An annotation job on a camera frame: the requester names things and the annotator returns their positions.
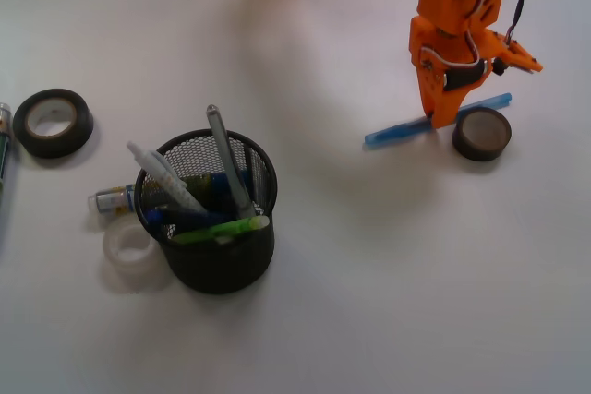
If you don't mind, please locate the black cap marker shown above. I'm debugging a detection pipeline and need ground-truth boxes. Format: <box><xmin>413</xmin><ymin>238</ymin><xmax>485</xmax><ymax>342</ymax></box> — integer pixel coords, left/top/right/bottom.
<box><xmin>0</xmin><ymin>103</ymin><xmax>12</xmax><ymax>190</ymax></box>

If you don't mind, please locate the black mesh pen holder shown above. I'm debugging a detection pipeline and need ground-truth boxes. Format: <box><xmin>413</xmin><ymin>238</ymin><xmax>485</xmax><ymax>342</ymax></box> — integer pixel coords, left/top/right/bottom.
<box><xmin>134</xmin><ymin>129</ymin><xmax>278</xmax><ymax>294</ymax></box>

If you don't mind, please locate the blue cap marker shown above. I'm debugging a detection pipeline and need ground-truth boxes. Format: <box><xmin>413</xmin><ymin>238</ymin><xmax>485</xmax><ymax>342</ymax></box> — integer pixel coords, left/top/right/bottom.
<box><xmin>87</xmin><ymin>172</ymin><xmax>253</xmax><ymax>216</ymax></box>

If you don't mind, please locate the clear tape roll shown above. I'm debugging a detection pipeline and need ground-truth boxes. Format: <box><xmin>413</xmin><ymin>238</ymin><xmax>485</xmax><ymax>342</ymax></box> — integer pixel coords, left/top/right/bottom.
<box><xmin>103</xmin><ymin>216</ymin><xmax>159</xmax><ymax>276</ymax></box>

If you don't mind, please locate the green pen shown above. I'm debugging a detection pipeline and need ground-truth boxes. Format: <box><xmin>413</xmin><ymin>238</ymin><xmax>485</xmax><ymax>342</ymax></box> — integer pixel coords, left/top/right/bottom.
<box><xmin>171</xmin><ymin>216</ymin><xmax>271</xmax><ymax>245</ymax></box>

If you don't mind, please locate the light blue pen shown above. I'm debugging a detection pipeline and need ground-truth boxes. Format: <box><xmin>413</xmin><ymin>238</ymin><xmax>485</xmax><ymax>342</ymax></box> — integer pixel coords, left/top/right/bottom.
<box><xmin>364</xmin><ymin>93</ymin><xmax>513</xmax><ymax>149</ymax></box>

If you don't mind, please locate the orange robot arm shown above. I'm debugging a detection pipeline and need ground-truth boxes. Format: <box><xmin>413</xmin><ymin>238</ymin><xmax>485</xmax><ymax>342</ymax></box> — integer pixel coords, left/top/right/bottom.
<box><xmin>409</xmin><ymin>0</ymin><xmax>543</xmax><ymax>128</ymax></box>

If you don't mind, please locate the dark blue pen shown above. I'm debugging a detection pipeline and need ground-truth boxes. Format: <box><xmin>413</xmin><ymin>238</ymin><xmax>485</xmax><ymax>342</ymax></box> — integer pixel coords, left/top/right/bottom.
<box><xmin>145</xmin><ymin>209</ymin><xmax>235</xmax><ymax>228</ymax></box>

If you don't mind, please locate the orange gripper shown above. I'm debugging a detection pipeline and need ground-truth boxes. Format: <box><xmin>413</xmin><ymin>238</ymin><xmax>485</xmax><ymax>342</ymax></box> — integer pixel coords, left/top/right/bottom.
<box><xmin>409</xmin><ymin>16</ymin><xmax>543</xmax><ymax>128</ymax></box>

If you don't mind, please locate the large black tape roll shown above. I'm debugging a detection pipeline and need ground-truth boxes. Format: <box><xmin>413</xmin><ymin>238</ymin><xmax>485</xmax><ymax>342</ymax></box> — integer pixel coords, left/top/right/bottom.
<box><xmin>13</xmin><ymin>89</ymin><xmax>94</xmax><ymax>159</ymax></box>

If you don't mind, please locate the small dark tape roll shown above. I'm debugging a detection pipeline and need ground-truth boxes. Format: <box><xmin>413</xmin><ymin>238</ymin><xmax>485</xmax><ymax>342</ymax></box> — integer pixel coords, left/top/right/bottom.
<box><xmin>452</xmin><ymin>107</ymin><xmax>512</xmax><ymax>162</ymax></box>

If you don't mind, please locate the white pen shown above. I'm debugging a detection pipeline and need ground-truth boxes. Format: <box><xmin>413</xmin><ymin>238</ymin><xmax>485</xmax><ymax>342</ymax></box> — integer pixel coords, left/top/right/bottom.
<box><xmin>127</xmin><ymin>141</ymin><xmax>207</xmax><ymax>214</ymax></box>

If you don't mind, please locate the silver pen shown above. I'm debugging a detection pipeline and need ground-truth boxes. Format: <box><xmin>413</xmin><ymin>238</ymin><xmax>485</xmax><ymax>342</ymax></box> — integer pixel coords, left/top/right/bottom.
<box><xmin>206</xmin><ymin>104</ymin><xmax>257</xmax><ymax>219</ymax></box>

